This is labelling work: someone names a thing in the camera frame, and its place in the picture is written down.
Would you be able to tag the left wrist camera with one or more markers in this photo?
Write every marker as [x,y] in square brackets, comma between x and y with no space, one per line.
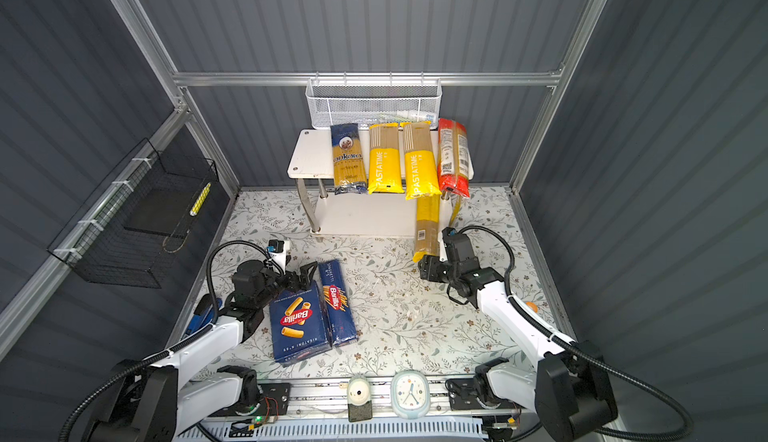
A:
[279,252]

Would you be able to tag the black wire basket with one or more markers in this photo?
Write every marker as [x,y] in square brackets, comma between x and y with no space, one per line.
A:
[132,234]

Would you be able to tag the red spaghetti bag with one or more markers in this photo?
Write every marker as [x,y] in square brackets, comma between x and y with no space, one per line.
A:
[454,158]

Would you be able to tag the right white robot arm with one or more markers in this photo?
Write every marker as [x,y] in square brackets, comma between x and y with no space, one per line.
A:
[570,396]

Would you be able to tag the blue stapler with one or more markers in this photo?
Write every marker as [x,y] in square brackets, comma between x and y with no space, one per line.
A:
[202,316]

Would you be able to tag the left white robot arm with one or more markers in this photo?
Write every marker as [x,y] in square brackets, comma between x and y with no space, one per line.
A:
[157,399]

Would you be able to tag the yellow spaghetti bag back side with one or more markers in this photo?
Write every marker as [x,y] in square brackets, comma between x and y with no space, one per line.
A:
[427,227]

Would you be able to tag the round white timer device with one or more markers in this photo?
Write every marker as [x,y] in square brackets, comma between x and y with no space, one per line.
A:
[359,399]

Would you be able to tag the white two-tier shelf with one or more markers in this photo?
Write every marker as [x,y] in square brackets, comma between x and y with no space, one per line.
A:
[379,215]

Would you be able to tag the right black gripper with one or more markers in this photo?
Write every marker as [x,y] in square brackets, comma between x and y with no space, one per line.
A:
[429,268]

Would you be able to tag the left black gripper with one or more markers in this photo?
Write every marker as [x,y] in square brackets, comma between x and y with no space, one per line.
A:
[304,279]

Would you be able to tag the blue yellow spaghetti bag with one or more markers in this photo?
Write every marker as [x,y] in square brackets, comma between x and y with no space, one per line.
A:
[347,158]

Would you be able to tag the large blue Barilla pasta box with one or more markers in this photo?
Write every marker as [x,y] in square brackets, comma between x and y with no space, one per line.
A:
[299,326]

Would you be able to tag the white analog clock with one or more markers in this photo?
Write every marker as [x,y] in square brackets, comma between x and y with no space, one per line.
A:
[410,394]

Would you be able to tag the narrow blue Barilla spaghetti box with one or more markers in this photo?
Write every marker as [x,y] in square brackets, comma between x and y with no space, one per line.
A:
[339,316]

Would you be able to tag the yellow green marker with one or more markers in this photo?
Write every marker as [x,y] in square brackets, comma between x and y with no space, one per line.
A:
[200,200]

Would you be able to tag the white tube in basket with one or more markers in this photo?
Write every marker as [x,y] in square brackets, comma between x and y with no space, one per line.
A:
[409,116]

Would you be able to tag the yellow Pastatime spaghetti bag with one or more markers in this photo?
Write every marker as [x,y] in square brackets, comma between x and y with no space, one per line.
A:
[384,160]
[420,168]

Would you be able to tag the white wire mesh basket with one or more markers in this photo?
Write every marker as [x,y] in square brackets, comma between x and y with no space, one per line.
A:
[368,105]

